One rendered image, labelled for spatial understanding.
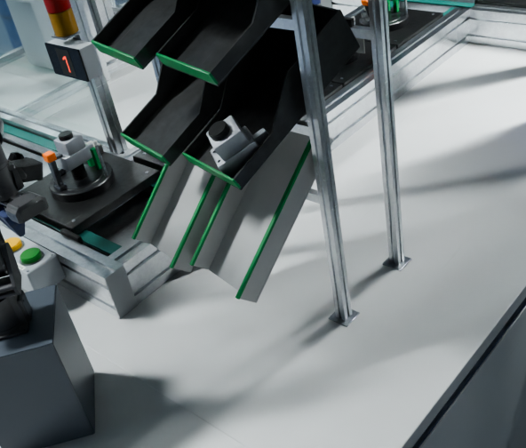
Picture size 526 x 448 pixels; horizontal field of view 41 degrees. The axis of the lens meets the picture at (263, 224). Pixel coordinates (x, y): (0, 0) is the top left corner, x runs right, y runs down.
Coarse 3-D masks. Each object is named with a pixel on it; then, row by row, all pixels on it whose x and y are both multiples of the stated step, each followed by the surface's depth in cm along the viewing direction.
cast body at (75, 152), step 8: (64, 136) 147; (72, 136) 148; (80, 136) 148; (56, 144) 148; (64, 144) 146; (72, 144) 147; (80, 144) 149; (88, 144) 153; (64, 152) 148; (72, 152) 148; (80, 152) 149; (88, 152) 151; (56, 160) 150; (64, 160) 147; (72, 160) 148; (80, 160) 150; (64, 168) 149; (72, 168) 149
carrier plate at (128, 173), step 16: (112, 160) 162; (128, 160) 160; (48, 176) 160; (128, 176) 154; (144, 176) 153; (48, 192) 154; (112, 192) 150; (128, 192) 149; (48, 208) 149; (64, 208) 148; (80, 208) 147; (96, 208) 146; (112, 208) 147; (64, 224) 143; (80, 224) 142
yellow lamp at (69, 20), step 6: (48, 12) 145; (60, 12) 144; (66, 12) 144; (72, 12) 146; (54, 18) 144; (60, 18) 144; (66, 18) 145; (72, 18) 146; (54, 24) 145; (60, 24) 145; (66, 24) 145; (72, 24) 146; (54, 30) 147; (60, 30) 146; (66, 30) 146; (72, 30) 147; (60, 36) 147
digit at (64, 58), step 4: (56, 48) 150; (56, 52) 151; (60, 52) 149; (64, 52) 149; (60, 56) 150; (64, 56) 149; (68, 56) 148; (60, 60) 151; (64, 60) 150; (68, 60) 149; (60, 64) 152; (64, 64) 151; (68, 64) 150; (72, 64) 149; (64, 68) 152; (68, 68) 151; (72, 68) 150; (64, 72) 153; (68, 72) 152; (72, 72) 151
